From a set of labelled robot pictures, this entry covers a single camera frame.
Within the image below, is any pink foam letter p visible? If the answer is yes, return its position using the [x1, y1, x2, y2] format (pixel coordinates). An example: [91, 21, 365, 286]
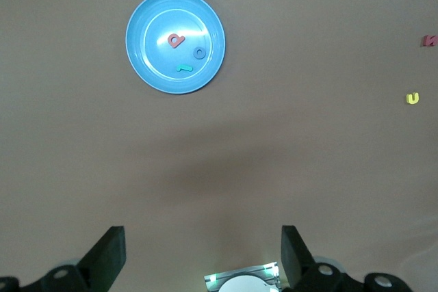
[167, 33, 186, 49]

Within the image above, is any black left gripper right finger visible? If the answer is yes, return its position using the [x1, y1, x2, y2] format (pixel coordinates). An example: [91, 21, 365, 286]
[280, 225, 412, 292]

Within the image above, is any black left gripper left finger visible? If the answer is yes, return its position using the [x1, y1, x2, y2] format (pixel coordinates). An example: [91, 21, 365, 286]
[0, 226, 127, 292]

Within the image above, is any blue plate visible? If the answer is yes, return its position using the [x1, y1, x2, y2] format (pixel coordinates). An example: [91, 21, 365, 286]
[125, 0, 227, 95]

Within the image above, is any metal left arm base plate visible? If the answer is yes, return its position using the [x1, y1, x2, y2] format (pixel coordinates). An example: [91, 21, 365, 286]
[204, 261, 283, 292]

